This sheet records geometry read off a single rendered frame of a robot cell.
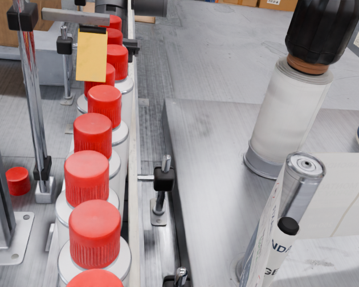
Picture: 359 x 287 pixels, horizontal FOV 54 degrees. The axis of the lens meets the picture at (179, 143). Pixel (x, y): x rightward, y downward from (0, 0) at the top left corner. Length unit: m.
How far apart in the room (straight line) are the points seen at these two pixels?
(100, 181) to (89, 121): 0.07
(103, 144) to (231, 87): 0.68
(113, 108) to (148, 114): 0.44
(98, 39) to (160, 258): 0.31
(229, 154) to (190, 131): 0.09
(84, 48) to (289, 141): 0.34
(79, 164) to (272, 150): 0.37
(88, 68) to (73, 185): 0.16
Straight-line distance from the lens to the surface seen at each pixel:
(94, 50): 0.39
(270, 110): 0.55
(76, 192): 0.27
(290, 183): 0.35
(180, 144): 0.63
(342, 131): 0.82
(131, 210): 0.46
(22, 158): 0.68
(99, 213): 0.24
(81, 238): 0.23
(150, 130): 0.74
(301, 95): 0.53
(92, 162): 0.27
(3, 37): 1.01
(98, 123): 0.31
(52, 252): 0.37
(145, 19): 1.32
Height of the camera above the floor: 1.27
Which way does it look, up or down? 38 degrees down
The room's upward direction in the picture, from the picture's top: 10 degrees clockwise
